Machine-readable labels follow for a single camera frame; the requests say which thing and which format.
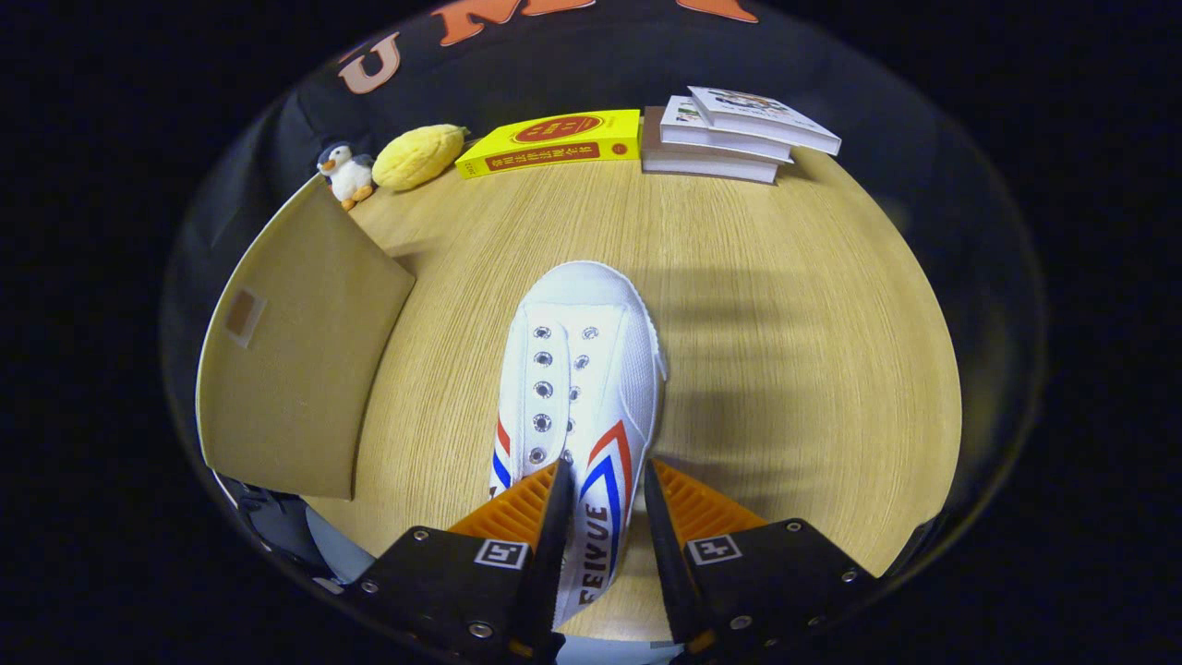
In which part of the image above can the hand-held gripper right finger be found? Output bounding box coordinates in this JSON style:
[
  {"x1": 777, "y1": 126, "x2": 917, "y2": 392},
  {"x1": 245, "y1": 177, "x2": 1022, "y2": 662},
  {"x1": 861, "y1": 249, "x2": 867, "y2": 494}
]
[{"x1": 644, "y1": 459, "x2": 878, "y2": 661}]

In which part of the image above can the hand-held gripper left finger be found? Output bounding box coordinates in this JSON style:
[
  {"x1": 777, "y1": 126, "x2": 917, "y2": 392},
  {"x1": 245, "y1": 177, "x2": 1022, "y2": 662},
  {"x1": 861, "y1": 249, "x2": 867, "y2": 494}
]
[{"x1": 342, "y1": 460, "x2": 575, "y2": 665}]

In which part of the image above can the white shoe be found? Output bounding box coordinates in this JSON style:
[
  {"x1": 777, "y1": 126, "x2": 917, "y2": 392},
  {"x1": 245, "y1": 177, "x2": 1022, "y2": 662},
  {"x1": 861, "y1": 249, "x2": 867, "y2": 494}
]
[{"x1": 488, "y1": 261, "x2": 668, "y2": 629}]

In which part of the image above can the beige fabric storage box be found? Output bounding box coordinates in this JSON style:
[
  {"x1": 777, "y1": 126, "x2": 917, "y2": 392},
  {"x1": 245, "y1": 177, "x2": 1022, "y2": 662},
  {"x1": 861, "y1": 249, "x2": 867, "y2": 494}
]
[{"x1": 196, "y1": 175, "x2": 416, "y2": 502}]

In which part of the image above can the brown thick book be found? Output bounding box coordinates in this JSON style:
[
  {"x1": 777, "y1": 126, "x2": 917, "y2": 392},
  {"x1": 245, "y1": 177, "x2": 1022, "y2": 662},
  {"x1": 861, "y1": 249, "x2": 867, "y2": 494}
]
[{"x1": 641, "y1": 106, "x2": 781, "y2": 184}]

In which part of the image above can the yellow book with red circle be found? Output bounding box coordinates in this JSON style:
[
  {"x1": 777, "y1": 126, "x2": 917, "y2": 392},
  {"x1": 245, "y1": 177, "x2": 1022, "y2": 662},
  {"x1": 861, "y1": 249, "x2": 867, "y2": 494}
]
[{"x1": 455, "y1": 110, "x2": 642, "y2": 180}]

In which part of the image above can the yellow fluffy plush toy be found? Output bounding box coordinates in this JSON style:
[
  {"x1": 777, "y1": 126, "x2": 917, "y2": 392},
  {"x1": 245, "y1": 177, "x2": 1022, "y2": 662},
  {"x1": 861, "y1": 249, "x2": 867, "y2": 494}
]
[{"x1": 372, "y1": 124, "x2": 467, "y2": 193}]

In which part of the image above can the penguin plush toy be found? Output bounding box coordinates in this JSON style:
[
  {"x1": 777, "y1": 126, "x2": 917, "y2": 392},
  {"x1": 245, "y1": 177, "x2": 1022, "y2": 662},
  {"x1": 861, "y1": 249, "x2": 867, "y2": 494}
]
[{"x1": 317, "y1": 141, "x2": 376, "y2": 212}]

